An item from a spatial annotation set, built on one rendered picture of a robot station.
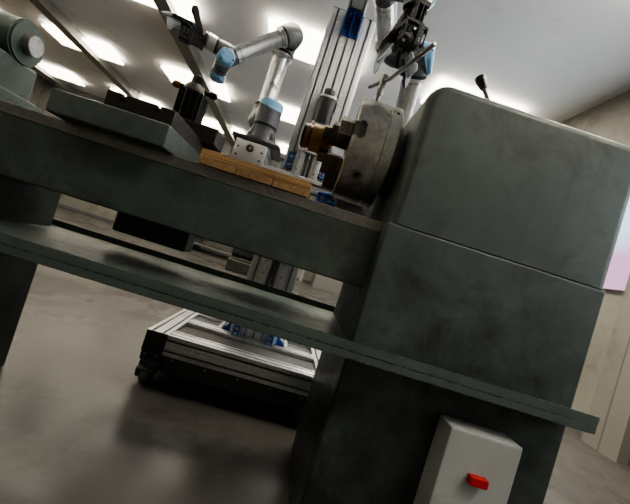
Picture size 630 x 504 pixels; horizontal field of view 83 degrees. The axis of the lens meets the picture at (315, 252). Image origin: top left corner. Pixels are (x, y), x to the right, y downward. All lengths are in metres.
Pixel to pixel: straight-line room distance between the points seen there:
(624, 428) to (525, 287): 2.55
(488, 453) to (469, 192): 0.63
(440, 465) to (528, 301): 0.46
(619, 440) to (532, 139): 2.76
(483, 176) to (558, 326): 0.43
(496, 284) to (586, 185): 0.35
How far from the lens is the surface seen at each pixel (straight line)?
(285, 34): 1.97
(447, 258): 0.97
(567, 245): 1.13
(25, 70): 1.54
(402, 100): 1.72
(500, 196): 1.04
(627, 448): 3.59
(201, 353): 1.64
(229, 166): 0.98
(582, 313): 1.16
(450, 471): 1.02
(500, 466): 1.06
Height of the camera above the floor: 0.71
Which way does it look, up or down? 1 degrees up
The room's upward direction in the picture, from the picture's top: 18 degrees clockwise
